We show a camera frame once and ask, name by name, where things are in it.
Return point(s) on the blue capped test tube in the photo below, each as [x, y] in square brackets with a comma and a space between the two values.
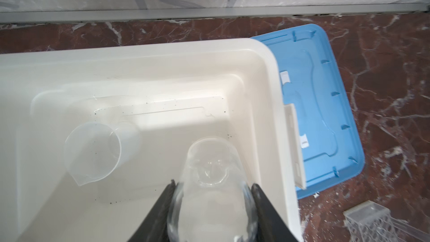
[410, 230]

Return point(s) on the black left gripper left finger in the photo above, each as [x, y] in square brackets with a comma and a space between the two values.
[154, 227]

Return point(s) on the small clear plastic cup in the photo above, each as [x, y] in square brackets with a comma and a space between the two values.
[212, 201]

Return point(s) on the white plastic storage bin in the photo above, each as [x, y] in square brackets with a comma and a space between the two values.
[176, 94]

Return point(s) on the blue plastic bin lid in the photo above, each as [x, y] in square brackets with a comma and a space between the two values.
[311, 81]

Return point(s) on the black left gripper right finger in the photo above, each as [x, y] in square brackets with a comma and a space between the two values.
[271, 228]

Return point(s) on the clear test tube rack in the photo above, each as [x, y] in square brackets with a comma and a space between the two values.
[370, 222]

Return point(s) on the clear plastic measuring beaker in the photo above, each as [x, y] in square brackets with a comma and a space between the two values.
[94, 150]

